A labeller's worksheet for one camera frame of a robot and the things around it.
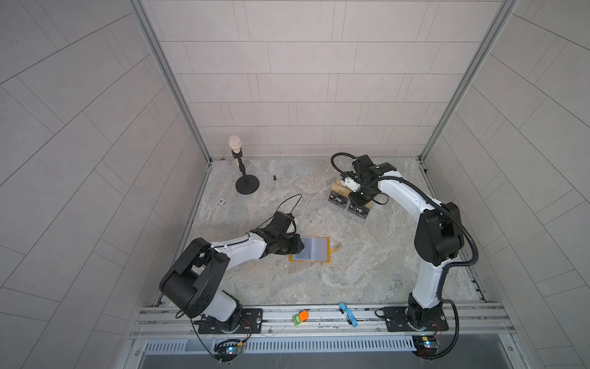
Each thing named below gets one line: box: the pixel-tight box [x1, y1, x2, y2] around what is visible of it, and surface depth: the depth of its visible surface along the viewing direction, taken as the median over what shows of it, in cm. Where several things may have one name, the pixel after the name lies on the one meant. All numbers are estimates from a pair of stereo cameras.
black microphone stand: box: [228, 135, 260, 195], surface depth 107 cm
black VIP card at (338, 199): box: [328, 190, 349, 209], surface depth 98 cm
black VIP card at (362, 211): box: [347, 204, 371, 220], surface depth 94 cm
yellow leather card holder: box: [288, 236, 339, 263], surface depth 87 cm
